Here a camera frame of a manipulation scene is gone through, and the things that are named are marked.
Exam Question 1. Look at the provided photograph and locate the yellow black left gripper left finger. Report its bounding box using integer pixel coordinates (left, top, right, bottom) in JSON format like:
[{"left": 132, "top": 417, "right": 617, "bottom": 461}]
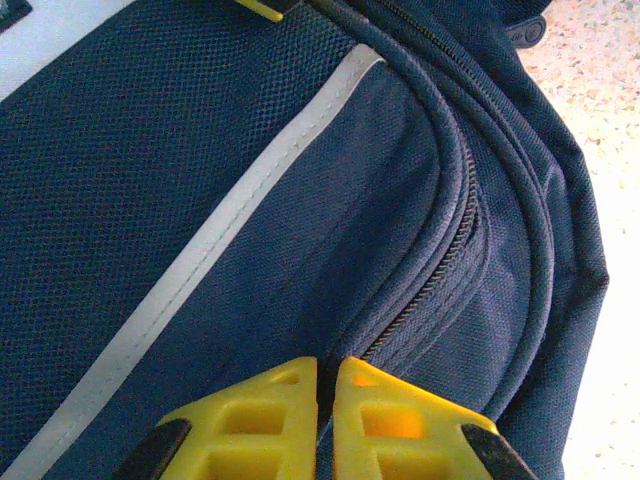
[{"left": 112, "top": 355, "right": 320, "bottom": 480}]

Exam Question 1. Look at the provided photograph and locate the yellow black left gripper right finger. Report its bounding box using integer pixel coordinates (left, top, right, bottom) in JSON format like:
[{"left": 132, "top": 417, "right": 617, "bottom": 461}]
[{"left": 332, "top": 355, "right": 540, "bottom": 480}]

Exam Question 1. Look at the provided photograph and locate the navy blue backpack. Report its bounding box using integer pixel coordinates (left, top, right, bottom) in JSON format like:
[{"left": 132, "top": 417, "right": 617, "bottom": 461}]
[{"left": 0, "top": 0, "right": 612, "bottom": 480}]

